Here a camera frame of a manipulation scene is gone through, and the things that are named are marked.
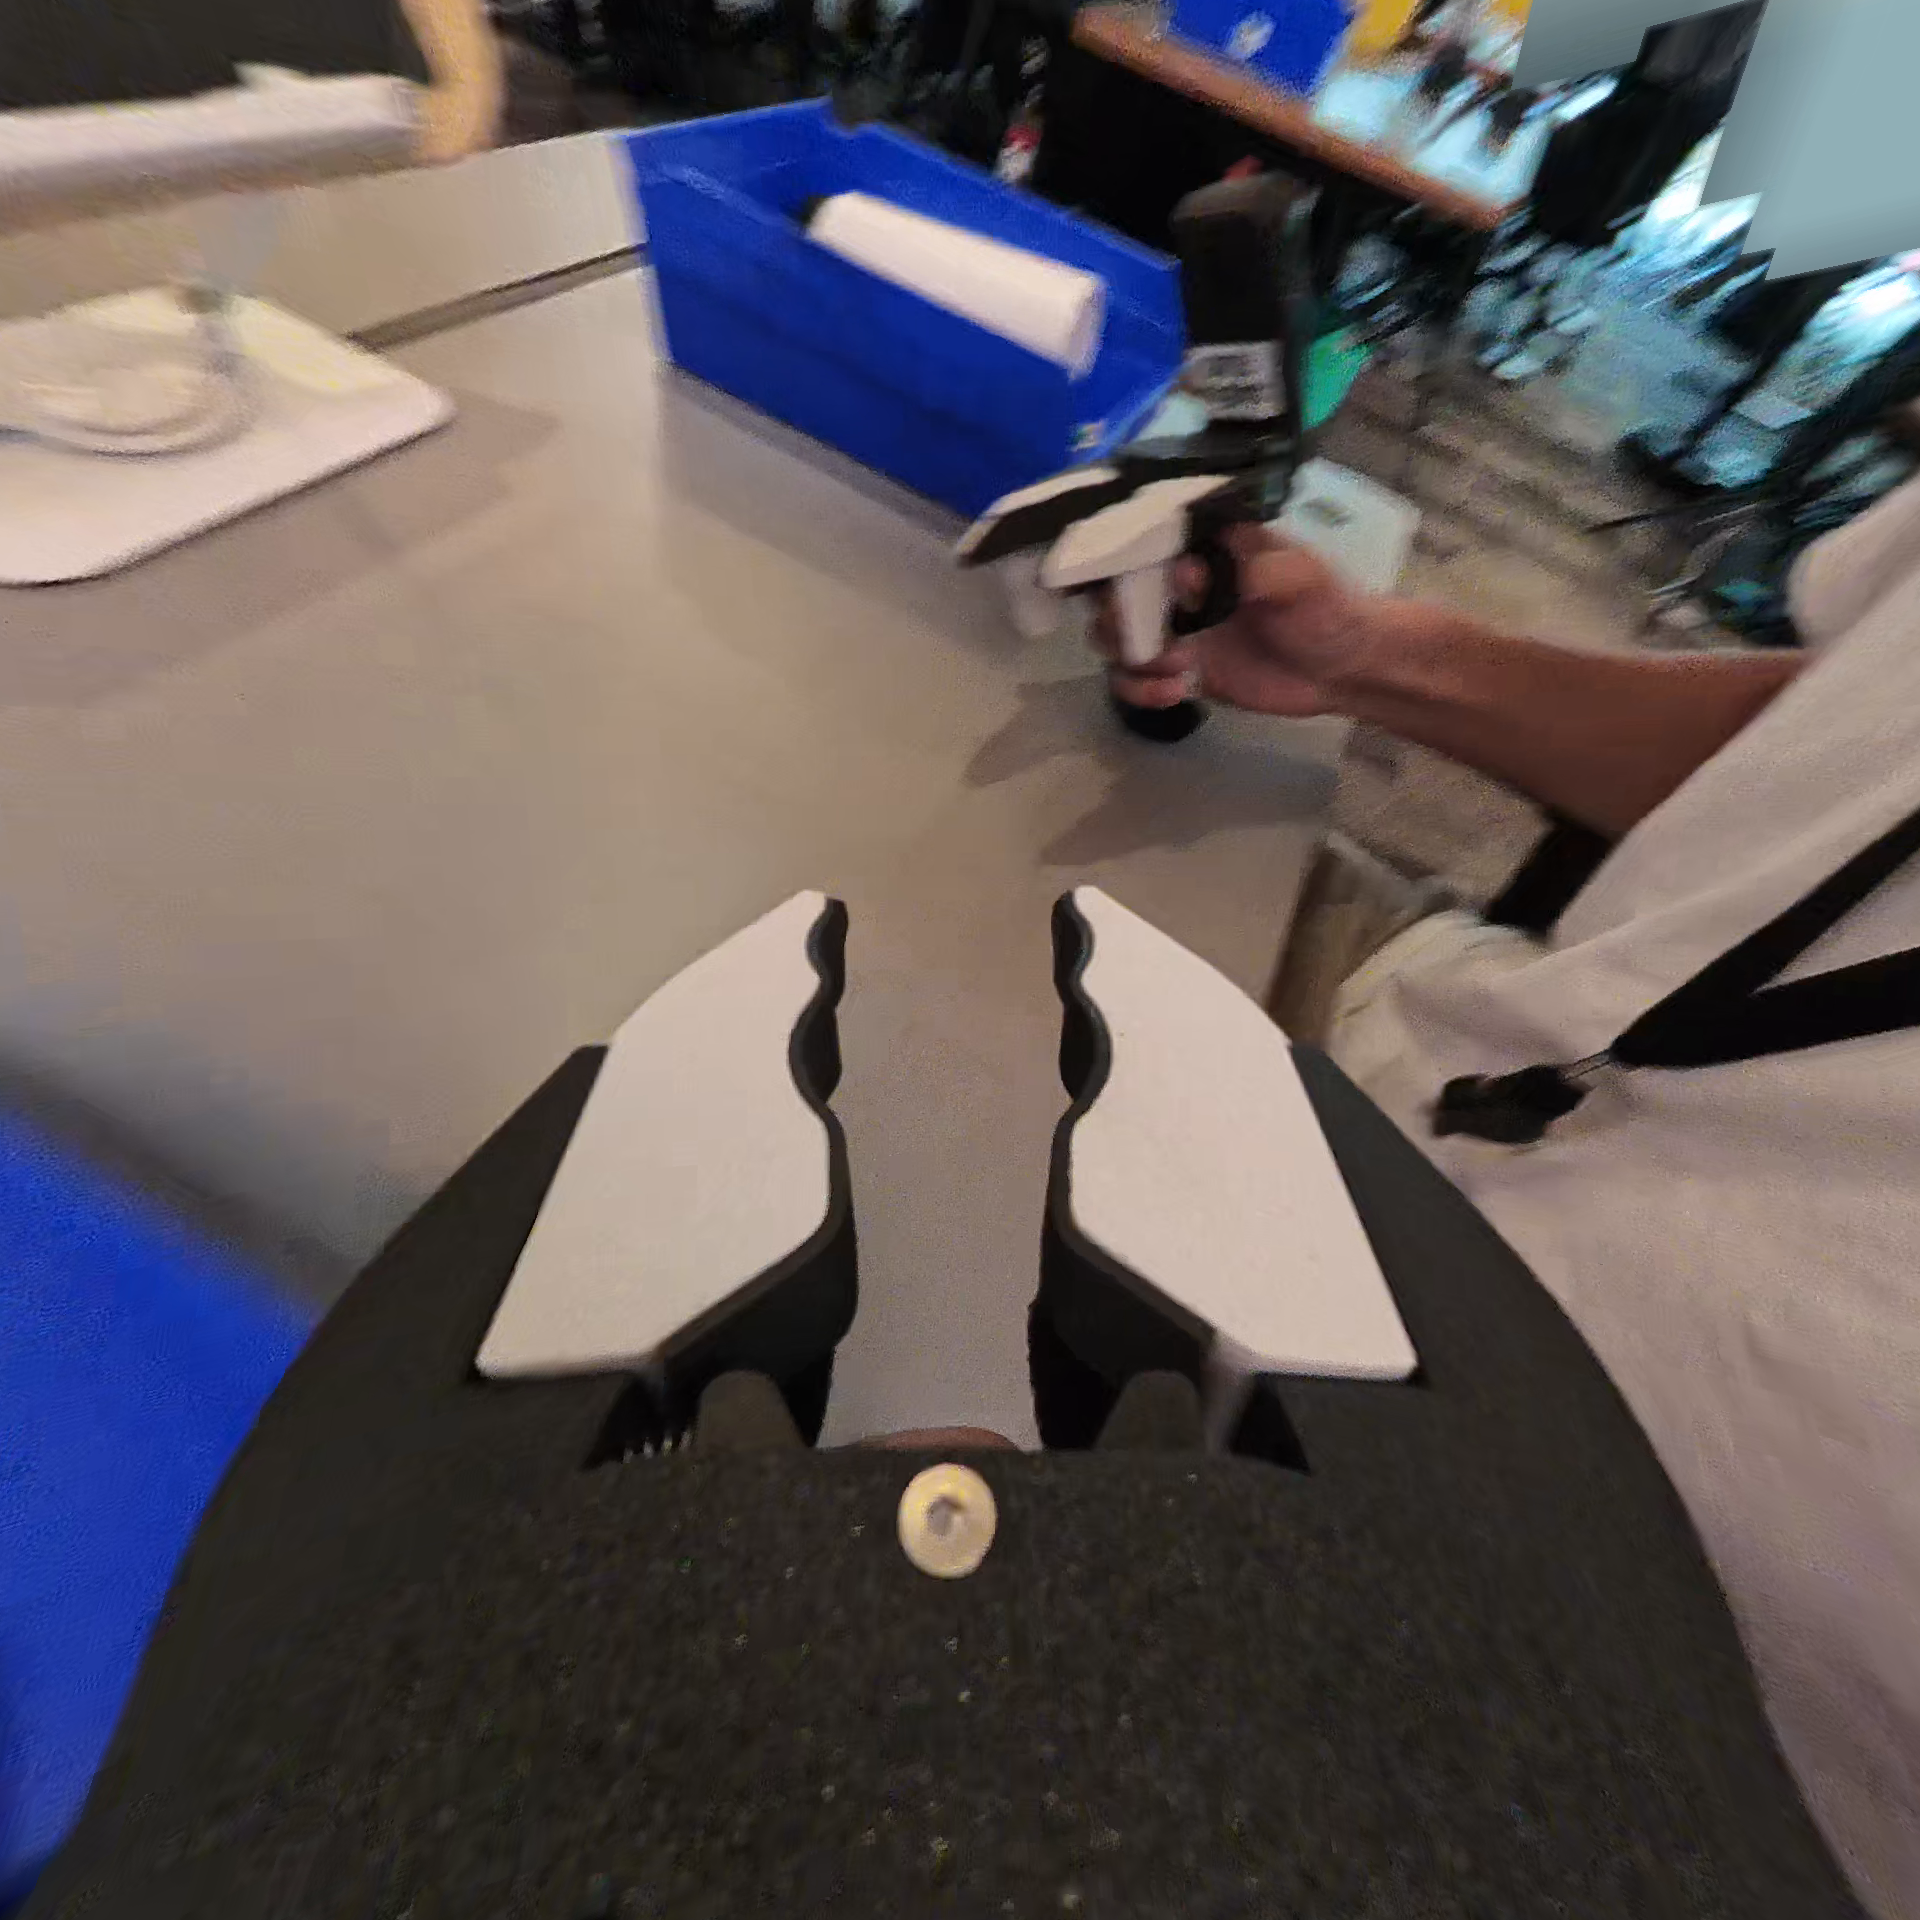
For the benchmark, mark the white box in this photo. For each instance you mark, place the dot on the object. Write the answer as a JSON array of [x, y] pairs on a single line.
[[1357, 526]]

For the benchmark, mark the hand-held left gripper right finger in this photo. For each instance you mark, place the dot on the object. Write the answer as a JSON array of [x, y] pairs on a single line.
[[1229, 1185]]

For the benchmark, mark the person in white shirt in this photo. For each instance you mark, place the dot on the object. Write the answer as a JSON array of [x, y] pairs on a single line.
[[1725, 1347]]

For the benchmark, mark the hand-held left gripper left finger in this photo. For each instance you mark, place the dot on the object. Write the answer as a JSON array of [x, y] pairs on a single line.
[[677, 1185]]

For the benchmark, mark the person's right forearm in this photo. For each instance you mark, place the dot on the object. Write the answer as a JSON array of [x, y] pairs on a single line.
[[1546, 704]]

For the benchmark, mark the white paper roll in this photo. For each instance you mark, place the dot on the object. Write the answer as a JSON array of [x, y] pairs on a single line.
[[962, 275]]

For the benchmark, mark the person's khaki trousers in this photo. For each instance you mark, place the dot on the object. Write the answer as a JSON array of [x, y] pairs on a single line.
[[1333, 928]]

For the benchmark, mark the small blue bin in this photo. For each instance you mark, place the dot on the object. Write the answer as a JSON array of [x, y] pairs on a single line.
[[1257, 39]]

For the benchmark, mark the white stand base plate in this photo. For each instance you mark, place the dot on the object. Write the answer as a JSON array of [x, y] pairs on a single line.
[[297, 440]]

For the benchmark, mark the white mounting bar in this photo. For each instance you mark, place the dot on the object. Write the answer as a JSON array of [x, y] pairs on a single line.
[[177, 143]]

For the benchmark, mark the wooden background table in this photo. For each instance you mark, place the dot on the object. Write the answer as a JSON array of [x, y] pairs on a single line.
[[1291, 118]]

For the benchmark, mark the person's right hand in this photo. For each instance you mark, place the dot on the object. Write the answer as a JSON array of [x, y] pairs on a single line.
[[1288, 631]]

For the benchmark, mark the blue storage bin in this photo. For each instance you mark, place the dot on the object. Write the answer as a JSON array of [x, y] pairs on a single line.
[[106, 1428], [779, 334]]

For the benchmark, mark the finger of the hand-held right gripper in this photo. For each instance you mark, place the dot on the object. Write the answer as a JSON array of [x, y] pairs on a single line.
[[1123, 534], [1046, 510]]

